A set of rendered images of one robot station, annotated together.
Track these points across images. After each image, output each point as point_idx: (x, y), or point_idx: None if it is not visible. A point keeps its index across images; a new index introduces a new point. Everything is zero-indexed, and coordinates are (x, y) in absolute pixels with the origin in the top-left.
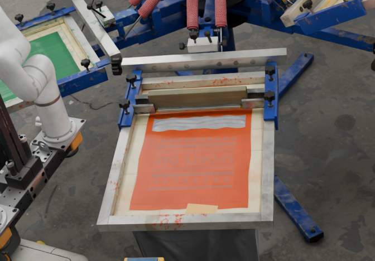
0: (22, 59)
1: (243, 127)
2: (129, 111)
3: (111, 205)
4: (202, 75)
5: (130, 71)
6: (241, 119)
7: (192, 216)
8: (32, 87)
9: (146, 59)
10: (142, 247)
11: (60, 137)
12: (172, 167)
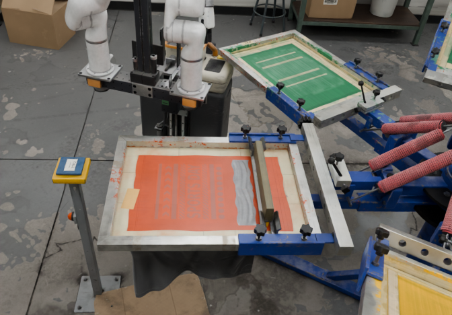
0: (177, 9)
1: (237, 224)
2: (245, 137)
3: (137, 141)
4: (306, 184)
5: (302, 133)
6: (249, 221)
7: (115, 188)
8: (164, 29)
9: (312, 137)
10: None
11: (180, 87)
12: (184, 176)
